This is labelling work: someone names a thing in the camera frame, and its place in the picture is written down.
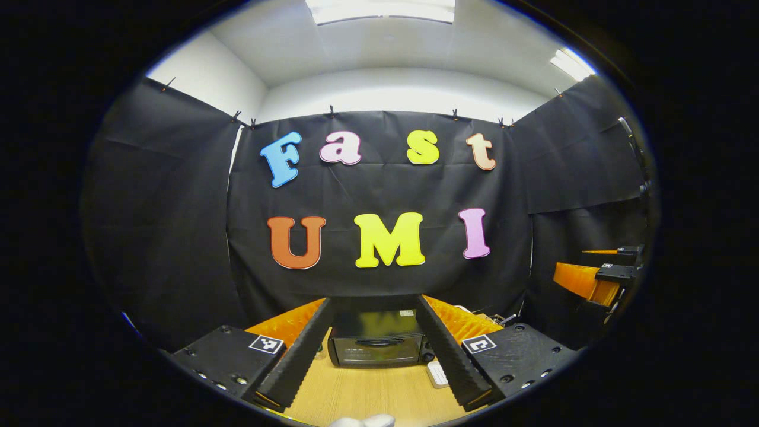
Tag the black electric oven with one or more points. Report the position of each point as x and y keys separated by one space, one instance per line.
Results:
x=376 y=344

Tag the ceiling light panel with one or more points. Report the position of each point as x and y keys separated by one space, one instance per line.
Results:
x=572 y=64
x=379 y=10

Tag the clear plastic bottle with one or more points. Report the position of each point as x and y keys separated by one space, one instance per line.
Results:
x=321 y=354

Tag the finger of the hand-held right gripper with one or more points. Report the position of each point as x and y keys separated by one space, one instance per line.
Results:
x=622 y=250
x=578 y=281

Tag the black backdrop cloth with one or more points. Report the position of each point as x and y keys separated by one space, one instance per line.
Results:
x=385 y=190

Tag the white rectangular tray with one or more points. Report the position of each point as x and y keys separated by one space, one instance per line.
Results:
x=437 y=375

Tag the grey metal rod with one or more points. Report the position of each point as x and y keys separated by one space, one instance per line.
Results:
x=634 y=148

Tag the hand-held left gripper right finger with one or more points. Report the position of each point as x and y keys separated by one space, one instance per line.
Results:
x=445 y=356

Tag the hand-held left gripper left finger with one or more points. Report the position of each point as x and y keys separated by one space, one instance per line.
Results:
x=302 y=356

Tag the row of black cloth clips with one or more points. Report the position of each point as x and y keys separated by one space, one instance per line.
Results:
x=331 y=111

